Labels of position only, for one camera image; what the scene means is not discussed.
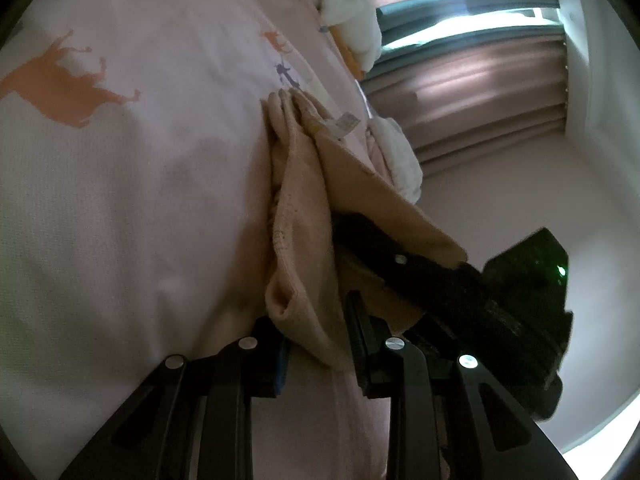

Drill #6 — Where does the white plush toy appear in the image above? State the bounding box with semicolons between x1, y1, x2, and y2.
307;0;384;74

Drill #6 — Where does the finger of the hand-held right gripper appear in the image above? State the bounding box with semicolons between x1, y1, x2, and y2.
332;212;484;317

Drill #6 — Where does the beige small garment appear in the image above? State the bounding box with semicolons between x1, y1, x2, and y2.
261;87;468;371

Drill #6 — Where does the white fluffy cloth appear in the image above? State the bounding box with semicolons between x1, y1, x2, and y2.
367;116;425;202

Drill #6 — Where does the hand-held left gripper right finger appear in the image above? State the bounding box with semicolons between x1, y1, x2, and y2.
347;290;577;480

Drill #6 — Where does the pink curtain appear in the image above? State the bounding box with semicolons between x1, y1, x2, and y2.
350;0;572;179

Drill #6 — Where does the pink animal print bedsheet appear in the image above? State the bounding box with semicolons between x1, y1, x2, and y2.
0;0;426;480

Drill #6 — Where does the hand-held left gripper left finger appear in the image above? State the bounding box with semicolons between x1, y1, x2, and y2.
59;316;292;480

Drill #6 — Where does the window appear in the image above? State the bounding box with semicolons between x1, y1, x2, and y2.
372;0;563;81

